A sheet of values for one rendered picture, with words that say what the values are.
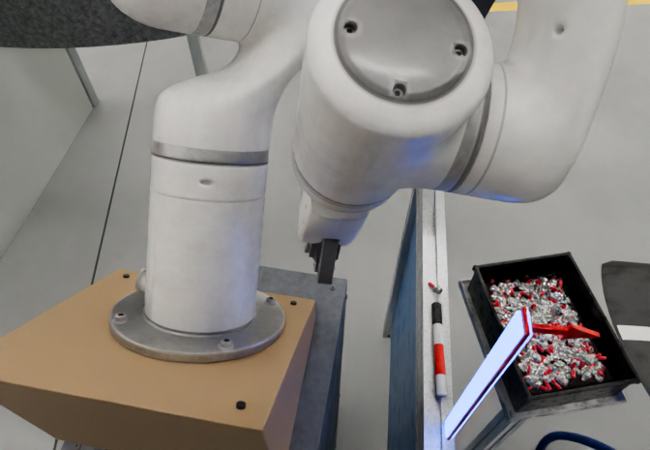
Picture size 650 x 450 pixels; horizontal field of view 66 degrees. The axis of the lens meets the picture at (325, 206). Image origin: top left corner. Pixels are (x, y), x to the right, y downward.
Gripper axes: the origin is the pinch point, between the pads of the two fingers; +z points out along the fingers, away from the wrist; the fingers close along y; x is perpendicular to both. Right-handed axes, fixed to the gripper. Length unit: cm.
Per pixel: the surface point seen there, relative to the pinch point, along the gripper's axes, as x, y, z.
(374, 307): 31, 4, 123
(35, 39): -94, -74, 113
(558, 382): 38.0, 16.7, 21.7
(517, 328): 16.0, 10.7, -9.4
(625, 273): 30.5, 4.1, -3.2
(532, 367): 34.6, 15.0, 22.7
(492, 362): 17.1, 13.8, -2.6
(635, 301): 29.2, 7.1, -6.2
